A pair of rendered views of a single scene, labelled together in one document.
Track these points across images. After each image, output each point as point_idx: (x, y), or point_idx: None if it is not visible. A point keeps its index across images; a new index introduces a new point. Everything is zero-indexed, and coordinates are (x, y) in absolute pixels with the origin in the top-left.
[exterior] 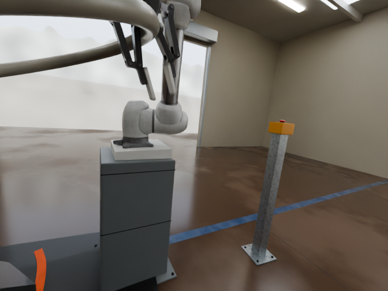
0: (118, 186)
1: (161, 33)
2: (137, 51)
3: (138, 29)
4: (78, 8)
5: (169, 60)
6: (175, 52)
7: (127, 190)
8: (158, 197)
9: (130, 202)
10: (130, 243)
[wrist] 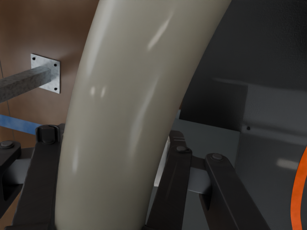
0: (198, 222)
1: (23, 206)
2: (183, 176)
3: (157, 229)
4: None
5: (60, 137)
6: (8, 151)
7: (186, 211)
8: None
9: (186, 194)
10: (199, 154)
